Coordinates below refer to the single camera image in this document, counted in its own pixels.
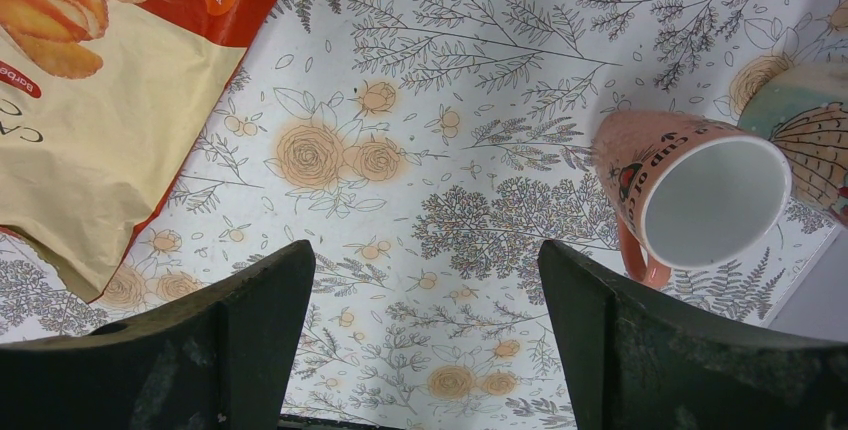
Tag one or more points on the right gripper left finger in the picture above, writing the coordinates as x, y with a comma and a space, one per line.
218, 358

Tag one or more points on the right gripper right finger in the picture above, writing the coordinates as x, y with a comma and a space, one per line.
635, 358

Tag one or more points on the small pink mug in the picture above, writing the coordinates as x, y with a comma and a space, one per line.
688, 192

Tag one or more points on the cream floral mug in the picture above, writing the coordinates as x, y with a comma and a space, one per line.
803, 112

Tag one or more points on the cassava chips bag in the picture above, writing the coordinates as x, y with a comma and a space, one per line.
101, 103

